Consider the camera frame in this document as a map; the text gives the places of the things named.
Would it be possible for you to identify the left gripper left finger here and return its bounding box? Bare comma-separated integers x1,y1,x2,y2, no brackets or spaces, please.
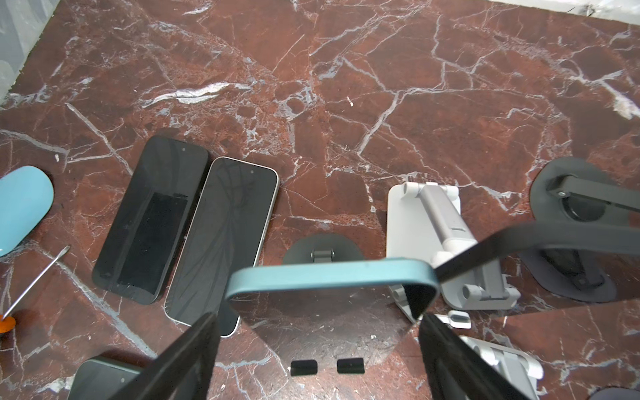
111,313,220,399

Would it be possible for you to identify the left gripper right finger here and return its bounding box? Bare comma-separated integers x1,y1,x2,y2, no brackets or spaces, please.
418,314,526,399

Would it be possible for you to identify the black phone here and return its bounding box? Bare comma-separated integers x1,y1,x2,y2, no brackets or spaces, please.
224,258,440,368
68,356,142,400
435,222,639,283
92,136,209,304

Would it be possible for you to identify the white framed phone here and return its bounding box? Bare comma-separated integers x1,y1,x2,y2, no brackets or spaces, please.
164,157,280,338

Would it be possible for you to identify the grey angled phone stand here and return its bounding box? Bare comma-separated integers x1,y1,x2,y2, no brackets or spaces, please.
519,157,639,303

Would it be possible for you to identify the white phone stand centre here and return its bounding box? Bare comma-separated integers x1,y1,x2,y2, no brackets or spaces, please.
435,310,543,399

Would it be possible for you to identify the white phone stand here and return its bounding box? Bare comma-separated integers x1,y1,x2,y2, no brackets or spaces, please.
386,182,521,311
435,310,543,399

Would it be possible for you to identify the white phone stand back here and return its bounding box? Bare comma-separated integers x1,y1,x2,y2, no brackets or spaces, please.
386,182,521,311

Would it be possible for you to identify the light blue toy shovel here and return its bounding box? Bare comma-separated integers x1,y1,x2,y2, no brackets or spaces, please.
1,166,54,257

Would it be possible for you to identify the orange handled screwdriver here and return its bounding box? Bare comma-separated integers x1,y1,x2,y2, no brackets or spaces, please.
1,245,71,337

